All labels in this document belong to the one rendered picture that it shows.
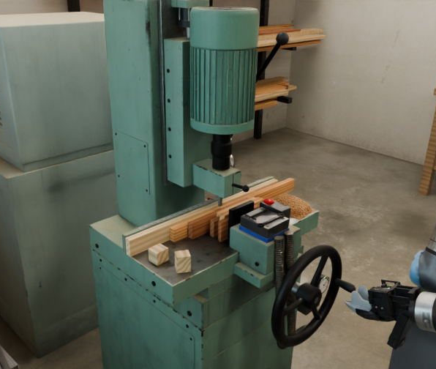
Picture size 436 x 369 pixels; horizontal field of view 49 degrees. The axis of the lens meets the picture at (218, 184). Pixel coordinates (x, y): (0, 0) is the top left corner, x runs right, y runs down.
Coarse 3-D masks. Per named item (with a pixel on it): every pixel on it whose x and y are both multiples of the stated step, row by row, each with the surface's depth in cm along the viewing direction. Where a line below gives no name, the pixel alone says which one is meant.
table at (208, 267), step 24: (312, 216) 150; (168, 240) 134; (192, 240) 134; (216, 240) 134; (144, 264) 122; (168, 264) 122; (192, 264) 123; (216, 264) 123; (240, 264) 128; (168, 288) 115; (192, 288) 119
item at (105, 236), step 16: (96, 224) 162; (112, 224) 162; (128, 224) 162; (96, 240) 160; (112, 240) 152; (112, 256) 155; (240, 288) 134; (256, 288) 140; (192, 304) 127; (208, 304) 126; (224, 304) 131; (240, 304) 137; (192, 320) 130; (208, 320) 128
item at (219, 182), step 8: (208, 160) 144; (192, 168) 142; (200, 168) 139; (208, 168) 138; (232, 168) 138; (192, 176) 143; (200, 176) 140; (208, 176) 138; (216, 176) 135; (224, 176) 133; (232, 176) 135; (240, 176) 137; (200, 184) 141; (208, 184) 139; (216, 184) 136; (224, 184) 134; (240, 184) 139; (216, 192) 137; (224, 192) 135; (232, 192) 137
